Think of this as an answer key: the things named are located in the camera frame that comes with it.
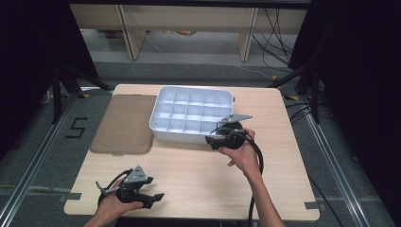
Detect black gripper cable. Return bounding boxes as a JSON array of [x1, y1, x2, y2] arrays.
[[96, 168, 134, 207], [235, 128, 265, 227]]

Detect black curtain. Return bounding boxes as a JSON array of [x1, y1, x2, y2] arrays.
[[0, 0, 99, 159], [287, 0, 401, 218]]

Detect person's right hand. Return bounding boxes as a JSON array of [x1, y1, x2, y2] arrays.
[[218, 128, 262, 182]]

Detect black metal stand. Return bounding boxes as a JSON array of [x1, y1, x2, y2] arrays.
[[50, 61, 115, 125], [267, 61, 323, 125]]

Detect brown translucent box lid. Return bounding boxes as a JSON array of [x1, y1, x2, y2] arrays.
[[90, 94, 158, 156]]

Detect bundle of black hanging cables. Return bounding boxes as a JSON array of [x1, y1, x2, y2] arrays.
[[251, 8, 299, 69]]

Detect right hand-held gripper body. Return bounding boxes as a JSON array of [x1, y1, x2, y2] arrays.
[[218, 113, 253, 150]]

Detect person's left hand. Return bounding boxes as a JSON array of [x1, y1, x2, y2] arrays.
[[98, 178, 145, 220]]

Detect aluminium floor rail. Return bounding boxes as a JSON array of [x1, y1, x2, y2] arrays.
[[304, 112, 372, 227], [0, 91, 79, 227]]

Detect white compartment storage box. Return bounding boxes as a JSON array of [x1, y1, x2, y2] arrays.
[[148, 86, 235, 147]]

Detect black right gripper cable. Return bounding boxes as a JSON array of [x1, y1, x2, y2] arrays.
[[235, 128, 265, 227]]

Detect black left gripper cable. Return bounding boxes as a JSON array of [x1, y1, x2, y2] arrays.
[[96, 168, 134, 207]]

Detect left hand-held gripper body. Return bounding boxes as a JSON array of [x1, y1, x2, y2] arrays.
[[115, 165, 149, 204]]

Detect black floor cables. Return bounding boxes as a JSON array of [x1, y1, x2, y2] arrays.
[[284, 99, 318, 125]]

